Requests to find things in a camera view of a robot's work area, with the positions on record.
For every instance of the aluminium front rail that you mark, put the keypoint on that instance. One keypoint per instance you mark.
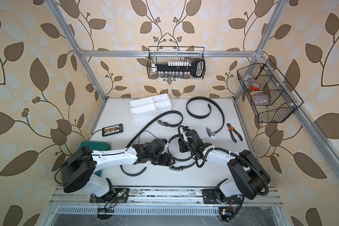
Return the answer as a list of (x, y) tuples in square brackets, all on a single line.
[(140, 195)]

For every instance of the black belt long middle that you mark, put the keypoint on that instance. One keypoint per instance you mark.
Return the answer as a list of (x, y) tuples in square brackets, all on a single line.
[(156, 119)]

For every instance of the white divided storage tray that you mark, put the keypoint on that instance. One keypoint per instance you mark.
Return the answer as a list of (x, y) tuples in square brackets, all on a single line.
[(150, 107)]

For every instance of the black belt front loop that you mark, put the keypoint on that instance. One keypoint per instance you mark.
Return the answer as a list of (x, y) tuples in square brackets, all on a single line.
[(177, 160)]

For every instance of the right wire basket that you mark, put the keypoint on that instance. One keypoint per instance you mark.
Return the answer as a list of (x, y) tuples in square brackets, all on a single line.
[(276, 100)]

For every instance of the black bit holder box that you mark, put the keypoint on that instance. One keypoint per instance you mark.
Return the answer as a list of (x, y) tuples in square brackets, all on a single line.
[(112, 130)]

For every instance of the green plastic tool case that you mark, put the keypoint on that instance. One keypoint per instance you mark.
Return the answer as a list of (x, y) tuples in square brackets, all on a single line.
[(93, 145)]

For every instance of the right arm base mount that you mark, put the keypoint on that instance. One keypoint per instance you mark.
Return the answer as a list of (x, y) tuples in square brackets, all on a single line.
[(212, 196)]

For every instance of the red item in basket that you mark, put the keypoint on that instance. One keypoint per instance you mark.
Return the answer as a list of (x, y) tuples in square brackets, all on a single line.
[(255, 86)]

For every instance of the wire basket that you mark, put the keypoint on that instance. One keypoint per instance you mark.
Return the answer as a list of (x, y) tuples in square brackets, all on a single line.
[(164, 54), (276, 100)]

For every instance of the black socket set rail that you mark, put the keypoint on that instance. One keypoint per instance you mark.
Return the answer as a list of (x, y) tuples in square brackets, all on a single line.
[(192, 67)]

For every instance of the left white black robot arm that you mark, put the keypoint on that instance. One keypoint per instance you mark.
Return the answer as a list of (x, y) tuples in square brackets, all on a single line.
[(78, 171)]

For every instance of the orange black pliers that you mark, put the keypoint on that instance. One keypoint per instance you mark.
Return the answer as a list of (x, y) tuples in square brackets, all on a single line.
[(233, 132)]

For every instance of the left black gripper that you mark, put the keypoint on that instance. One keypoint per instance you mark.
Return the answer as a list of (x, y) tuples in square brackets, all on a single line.
[(165, 161)]

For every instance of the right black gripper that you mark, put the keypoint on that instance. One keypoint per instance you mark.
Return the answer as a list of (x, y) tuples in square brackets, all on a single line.
[(182, 143)]

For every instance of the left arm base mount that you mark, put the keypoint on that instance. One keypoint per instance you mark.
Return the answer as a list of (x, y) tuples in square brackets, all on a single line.
[(111, 196)]

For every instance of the back wire basket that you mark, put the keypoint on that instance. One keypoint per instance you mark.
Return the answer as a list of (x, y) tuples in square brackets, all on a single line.
[(164, 54)]

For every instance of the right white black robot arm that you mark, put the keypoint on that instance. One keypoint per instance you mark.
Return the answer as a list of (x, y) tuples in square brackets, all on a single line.
[(249, 178)]

